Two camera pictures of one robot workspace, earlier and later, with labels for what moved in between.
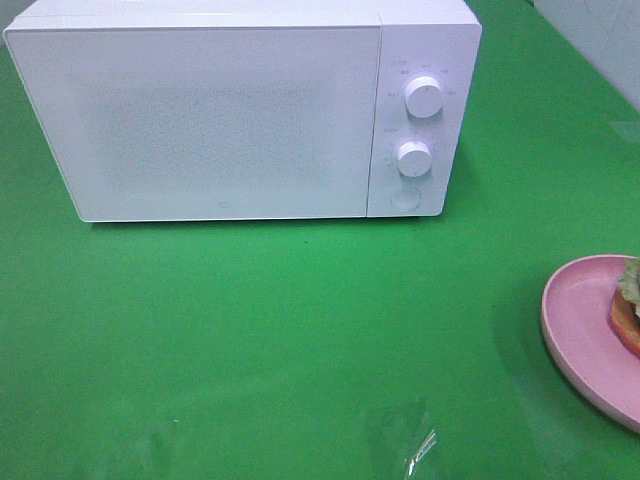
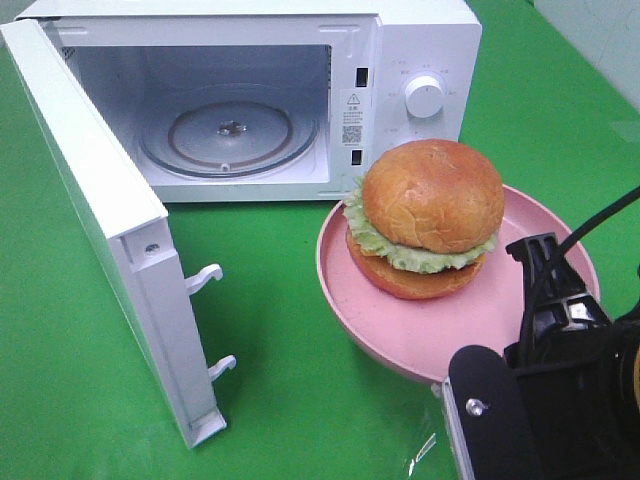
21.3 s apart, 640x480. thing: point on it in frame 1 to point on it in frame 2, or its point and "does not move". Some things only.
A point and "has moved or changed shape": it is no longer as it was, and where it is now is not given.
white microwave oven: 257,110 does not move
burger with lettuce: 624,306 to 423,216
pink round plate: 578,327 has moved or changed shape
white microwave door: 206,123 to 132,233
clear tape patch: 431,441 does not move
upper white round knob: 423,97 does not move
